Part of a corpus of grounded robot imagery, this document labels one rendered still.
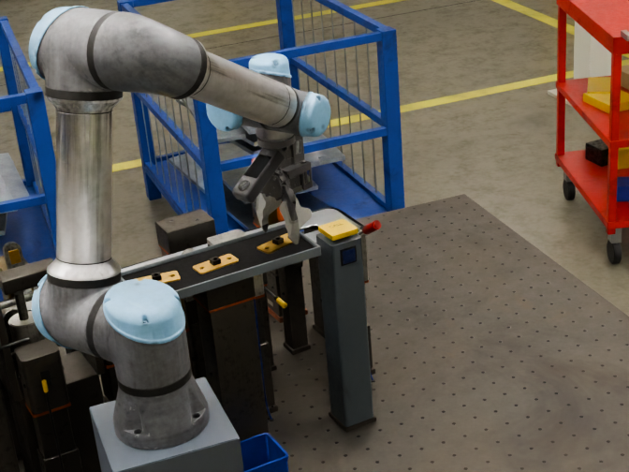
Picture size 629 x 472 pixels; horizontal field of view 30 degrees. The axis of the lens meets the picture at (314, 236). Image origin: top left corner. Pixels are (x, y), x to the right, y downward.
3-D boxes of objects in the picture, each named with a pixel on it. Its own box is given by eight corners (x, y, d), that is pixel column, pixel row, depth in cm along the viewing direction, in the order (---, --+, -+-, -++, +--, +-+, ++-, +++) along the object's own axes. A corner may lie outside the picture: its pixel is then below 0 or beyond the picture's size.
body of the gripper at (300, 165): (314, 190, 225) (309, 132, 220) (281, 205, 220) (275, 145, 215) (287, 181, 230) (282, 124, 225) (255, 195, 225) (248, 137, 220)
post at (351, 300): (358, 405, 257) (345, 224, 238) (376, 420, 250) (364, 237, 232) (329, 416, 254) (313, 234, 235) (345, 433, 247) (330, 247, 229)
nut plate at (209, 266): (229, 254, 225) (228, 248, 224) (240, 260, 222) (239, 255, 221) (191, 268, 221) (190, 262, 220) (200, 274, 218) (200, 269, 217)
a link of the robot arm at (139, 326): (156, 398, 174) (143, 319, 168) (92, 376, 181) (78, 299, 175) (207, 360, 182) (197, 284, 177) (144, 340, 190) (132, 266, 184)
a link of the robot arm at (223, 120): (249, 96, 198) (286, 78, 206) (198, 89, 204) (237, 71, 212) (254, 140, 202) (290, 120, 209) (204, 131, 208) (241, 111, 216)
